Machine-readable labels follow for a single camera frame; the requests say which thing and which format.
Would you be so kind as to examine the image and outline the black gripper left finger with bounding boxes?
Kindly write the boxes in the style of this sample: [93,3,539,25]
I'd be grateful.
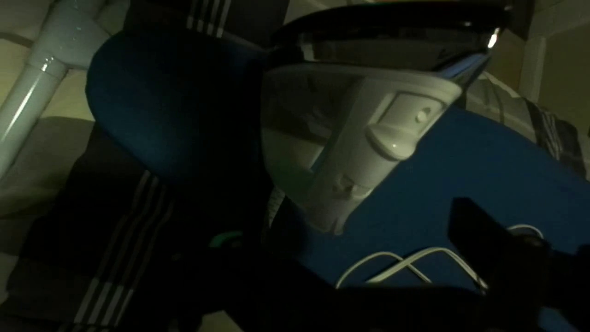
[238,56,281,289]

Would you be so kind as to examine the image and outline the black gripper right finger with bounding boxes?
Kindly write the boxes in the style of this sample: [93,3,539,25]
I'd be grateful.
[449,198,550,307]

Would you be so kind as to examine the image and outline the white clothes iron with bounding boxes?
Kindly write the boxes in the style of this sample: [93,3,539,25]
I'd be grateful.
[261,0,511,235]

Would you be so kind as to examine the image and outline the blue ironing board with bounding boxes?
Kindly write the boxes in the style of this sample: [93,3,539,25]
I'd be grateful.
[84,28,590,332]

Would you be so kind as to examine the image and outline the plaid checkered blanket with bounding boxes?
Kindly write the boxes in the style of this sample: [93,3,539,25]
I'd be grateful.
[0,0,290,332]

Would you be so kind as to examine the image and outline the white plastic pipe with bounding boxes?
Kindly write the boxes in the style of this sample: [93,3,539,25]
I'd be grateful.
[0,0,132,178]

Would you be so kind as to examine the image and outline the white iron power cord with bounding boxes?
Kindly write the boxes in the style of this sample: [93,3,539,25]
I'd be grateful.
[333,222,550,292]

